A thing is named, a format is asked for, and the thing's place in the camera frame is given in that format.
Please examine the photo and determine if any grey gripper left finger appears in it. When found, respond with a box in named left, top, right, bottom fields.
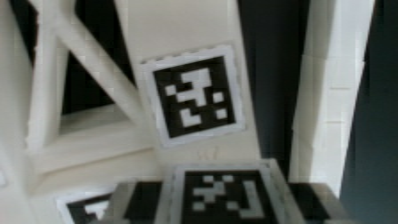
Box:
left=90, top=181, right=162, bottom=224

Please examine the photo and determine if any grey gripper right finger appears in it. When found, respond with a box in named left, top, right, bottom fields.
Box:
left=290, top=183, right=356, bottom=224

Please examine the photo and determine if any white tagged cube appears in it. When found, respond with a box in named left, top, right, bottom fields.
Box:
left=155, top=159, right=306, bottom=224

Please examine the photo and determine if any white chair back frame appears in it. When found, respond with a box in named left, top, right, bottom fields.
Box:
left=0, top=0, right=262, bottom=224

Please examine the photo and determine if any white front rail bar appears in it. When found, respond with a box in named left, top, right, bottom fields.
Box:
left=290, top=0, right=376, bottom=192

